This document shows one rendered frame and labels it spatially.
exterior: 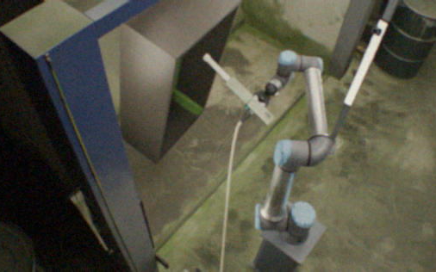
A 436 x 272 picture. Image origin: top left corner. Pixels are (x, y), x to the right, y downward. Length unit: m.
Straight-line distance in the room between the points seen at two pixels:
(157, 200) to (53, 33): 2.34
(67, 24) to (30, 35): 0.09
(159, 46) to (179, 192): 1.61
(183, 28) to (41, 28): 1.07
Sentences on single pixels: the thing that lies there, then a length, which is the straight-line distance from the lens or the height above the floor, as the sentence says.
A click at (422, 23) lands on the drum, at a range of 4.19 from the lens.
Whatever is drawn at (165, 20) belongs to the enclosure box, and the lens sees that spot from 2.01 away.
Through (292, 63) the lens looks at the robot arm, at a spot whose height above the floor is 1.49.
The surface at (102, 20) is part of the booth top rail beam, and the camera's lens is 1.04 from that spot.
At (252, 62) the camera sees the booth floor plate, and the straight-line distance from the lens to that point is 4.20.
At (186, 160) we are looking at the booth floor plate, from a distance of 3.37.
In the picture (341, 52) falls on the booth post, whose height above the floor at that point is 0.37.
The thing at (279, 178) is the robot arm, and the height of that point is 1.29.
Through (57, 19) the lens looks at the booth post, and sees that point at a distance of 1.06.
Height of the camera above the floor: 2.88
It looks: 54 degrees down
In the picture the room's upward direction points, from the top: 5 degrees clockwise
